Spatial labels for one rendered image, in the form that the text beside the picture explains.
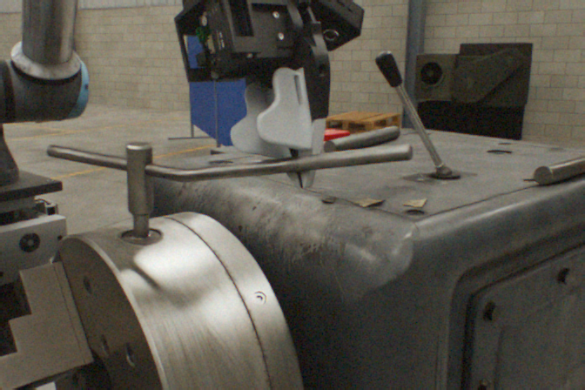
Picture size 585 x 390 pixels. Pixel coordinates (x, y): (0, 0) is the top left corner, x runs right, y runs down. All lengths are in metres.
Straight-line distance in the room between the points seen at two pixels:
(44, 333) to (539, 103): 10.18
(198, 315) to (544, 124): 10.18
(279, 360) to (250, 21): 0.28
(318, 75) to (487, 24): 10.29
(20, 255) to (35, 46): 0.36
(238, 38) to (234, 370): 0.26
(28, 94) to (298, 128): 0.78
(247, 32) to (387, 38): 10.87
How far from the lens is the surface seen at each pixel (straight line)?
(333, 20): 0.51
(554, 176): 0.69
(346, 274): 0.50
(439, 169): 0.70
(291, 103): 0.44
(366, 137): 0.89
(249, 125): 0.46
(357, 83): 11.55
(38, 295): 0.60
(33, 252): 1.07
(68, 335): 0.59
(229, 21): 0.41
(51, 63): 1.12
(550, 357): 0.77
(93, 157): 0.55
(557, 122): 10.53
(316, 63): 0.44
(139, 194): 0.52
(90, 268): 0.55
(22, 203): 1.16
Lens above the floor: 1.40
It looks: 14 degrees down
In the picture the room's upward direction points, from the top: straight up
